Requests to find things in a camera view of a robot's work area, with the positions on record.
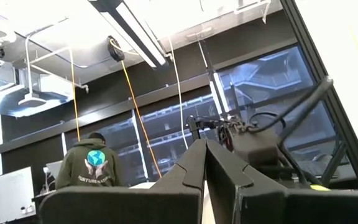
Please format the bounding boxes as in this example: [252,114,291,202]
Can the white whiteboard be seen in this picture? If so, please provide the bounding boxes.
[0,166,37,224]

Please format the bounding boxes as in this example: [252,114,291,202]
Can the person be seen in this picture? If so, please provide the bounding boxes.
[54,132,126,190]

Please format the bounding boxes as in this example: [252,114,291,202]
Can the yellow right arm cable clip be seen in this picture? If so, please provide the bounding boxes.
[310,184,331,192]

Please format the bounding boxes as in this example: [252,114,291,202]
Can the silver rectangular ceiling duct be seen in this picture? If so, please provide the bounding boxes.
[0,62,85,118]

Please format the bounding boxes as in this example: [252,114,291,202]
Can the long black linear light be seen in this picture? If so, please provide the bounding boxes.
[88,0,171,68]

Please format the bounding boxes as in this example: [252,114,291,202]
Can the white monitor back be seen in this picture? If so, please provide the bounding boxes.
[43,160,64,187]

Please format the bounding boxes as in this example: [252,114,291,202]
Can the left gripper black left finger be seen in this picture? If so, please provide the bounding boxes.
[39,138,208,224]

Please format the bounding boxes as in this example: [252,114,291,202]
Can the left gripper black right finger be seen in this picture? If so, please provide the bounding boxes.
[205,139,358,224]

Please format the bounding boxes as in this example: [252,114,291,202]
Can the black aluminium frame rails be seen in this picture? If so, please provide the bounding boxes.
[280,0,358,190]

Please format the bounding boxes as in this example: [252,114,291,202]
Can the yellow hanging cord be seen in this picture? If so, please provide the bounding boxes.
[68,48,81,142]

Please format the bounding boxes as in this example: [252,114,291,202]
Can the black bracket stand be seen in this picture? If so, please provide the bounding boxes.
[186,114,229,141]

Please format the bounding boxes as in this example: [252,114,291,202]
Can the orange hanging cord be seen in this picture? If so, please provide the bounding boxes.
[120,58,163,180]

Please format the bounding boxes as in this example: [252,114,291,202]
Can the white hanging cable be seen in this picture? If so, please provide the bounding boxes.
[167,36,190,150]

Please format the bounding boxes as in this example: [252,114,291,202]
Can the black ceiling cable reel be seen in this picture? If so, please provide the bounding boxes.
[106,35,126,62]

